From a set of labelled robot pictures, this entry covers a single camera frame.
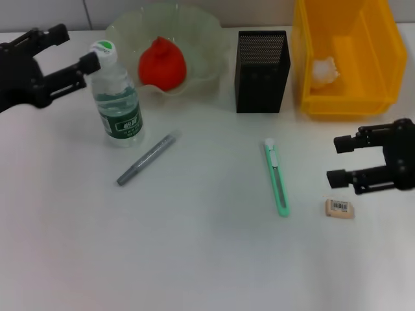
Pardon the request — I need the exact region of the red-orange toy orange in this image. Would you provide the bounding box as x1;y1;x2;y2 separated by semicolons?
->
138;36;188;91

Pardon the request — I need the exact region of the clear green-label water bottle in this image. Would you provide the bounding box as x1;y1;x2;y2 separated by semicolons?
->
89;39;145;149

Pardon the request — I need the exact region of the gray marker pen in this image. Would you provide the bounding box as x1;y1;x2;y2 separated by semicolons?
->
115;129;183;187

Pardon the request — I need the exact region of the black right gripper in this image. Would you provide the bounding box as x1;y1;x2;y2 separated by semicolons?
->
326;118;415;196

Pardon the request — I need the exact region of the translucent wavy fruit plate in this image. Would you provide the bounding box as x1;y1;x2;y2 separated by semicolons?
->
105;3;230;98

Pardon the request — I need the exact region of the green utility knife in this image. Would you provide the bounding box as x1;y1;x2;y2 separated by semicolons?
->
263;138;291;218

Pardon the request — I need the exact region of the yellow plastic bin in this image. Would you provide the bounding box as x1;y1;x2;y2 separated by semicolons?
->
291;0;409;122

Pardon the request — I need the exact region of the beige eraser with barcode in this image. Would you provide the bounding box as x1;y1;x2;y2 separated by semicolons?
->
324;198;356;219

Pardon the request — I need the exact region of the white paper ball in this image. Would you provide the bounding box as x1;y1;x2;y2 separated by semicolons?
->
311;56;342;89

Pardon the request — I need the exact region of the black mesh pen holder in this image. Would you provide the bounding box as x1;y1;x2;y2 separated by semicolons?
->
235;30;292;114

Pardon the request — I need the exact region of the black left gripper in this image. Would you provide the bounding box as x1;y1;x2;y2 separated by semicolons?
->
0;23;102;114

